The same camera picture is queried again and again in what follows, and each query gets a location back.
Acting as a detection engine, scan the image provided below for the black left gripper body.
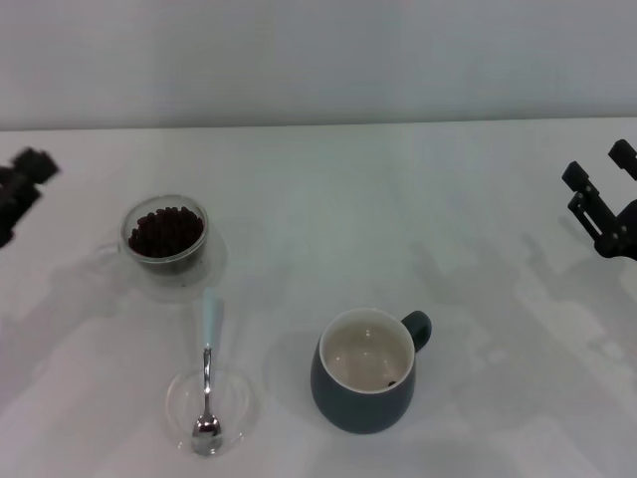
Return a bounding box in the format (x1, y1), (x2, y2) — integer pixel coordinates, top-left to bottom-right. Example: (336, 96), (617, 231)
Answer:
(0, 166), (44, 249)

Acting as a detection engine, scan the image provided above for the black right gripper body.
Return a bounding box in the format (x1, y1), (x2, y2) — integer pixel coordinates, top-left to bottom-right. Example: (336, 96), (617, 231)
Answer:
(594, 198), (637, 261)

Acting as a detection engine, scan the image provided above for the blue handled metal spoon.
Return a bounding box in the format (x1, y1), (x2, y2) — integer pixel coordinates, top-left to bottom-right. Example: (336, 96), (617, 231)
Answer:
(191, 287), (225, 457)

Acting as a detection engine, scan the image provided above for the dark teal ceramic mug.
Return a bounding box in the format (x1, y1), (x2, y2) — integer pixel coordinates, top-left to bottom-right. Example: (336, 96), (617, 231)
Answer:
(310, 307), (433, 435)

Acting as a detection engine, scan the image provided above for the pile of coffee beans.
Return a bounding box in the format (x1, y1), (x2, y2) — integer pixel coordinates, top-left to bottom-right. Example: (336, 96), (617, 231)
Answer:
(127, 205), (205, 259)

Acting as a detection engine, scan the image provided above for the small clear glass dish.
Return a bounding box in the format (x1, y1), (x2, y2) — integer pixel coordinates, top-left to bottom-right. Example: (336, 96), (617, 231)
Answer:
(165, 367), (261, 458)

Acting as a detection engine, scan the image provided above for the clear glass cup with handle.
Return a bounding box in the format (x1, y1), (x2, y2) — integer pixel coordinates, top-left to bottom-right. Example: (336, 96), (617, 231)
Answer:
(94, 194), (209, 276)

